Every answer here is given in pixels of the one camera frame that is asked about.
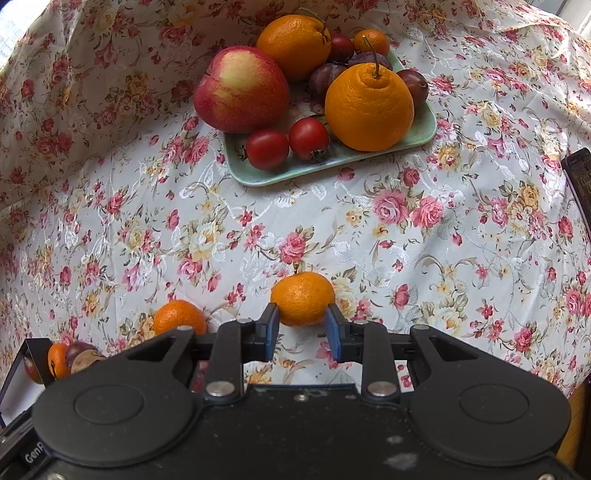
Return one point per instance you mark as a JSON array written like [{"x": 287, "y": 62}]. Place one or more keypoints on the purple plum at back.
[{"x": 370, "y": 57}]

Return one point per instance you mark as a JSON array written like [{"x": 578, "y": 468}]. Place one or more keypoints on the small orange tangerine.
[{"x": 178, "y": 313}]

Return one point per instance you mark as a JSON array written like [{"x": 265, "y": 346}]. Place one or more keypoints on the red tomato behind orange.
[{"x": 342, "y": 49}]

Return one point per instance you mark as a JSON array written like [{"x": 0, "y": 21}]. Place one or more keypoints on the small tangerine on tray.
[{"x": 369, "y": 40}]

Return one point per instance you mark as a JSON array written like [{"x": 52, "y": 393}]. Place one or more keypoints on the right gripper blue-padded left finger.
[{"x": 237, "y": 343}]

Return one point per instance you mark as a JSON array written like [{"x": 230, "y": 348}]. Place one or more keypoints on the left red cherry tomato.
[{"x": 267, "y": 149}]

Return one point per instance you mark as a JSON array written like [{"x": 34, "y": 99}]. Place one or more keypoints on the dark plum right side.
[{"x": 417, "y": 85}]

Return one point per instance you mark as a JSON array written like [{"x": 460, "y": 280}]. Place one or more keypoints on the dark red plum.
[{"x": 80, "y": 355}]

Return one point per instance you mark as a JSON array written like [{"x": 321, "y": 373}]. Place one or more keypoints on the light green tray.
[{"x": 421, "y": 132}]

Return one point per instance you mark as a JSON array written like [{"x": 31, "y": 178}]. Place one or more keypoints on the red yellow apple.
[{"x": 242, "y": 90}]

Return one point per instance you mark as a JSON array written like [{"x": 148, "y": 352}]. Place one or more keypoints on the round orange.
[{"x": 298, "y": 43}]

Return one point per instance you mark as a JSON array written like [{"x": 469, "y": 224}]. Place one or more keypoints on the black phone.
[{"x": 577, "y": 168}]

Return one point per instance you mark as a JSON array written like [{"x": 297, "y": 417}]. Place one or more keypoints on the bumpy orange with stem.
[{"x": 369, "y": 107}]

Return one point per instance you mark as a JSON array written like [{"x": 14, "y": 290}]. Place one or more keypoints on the right red cherry tomato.
[{"x": 309, "y": 140}]

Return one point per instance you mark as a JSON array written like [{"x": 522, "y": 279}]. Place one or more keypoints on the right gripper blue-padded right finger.
[{"x": 366, "y": 343}]

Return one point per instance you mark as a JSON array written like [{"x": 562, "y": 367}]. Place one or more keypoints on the floral tablecloth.
[{"x": 116, "y": 197}]

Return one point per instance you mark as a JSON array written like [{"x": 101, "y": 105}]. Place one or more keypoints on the red cherry tomato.
[
  {"x": 309, "y": 140},
  {"x": 267, "y": 149},
  {"x": 31, "y": 369}
]

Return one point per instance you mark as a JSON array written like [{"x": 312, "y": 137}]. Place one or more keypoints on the purple plum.
[
  {"x": 370, "y": 57},
  {"x": 322, "y": 78}
]

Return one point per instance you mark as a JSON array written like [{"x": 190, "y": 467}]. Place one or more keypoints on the black box white inside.
[{"x": 18, "y": 392}]

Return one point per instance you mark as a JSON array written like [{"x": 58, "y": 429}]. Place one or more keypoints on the small orange mandarin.
[{"x": 56, "y": 359}]

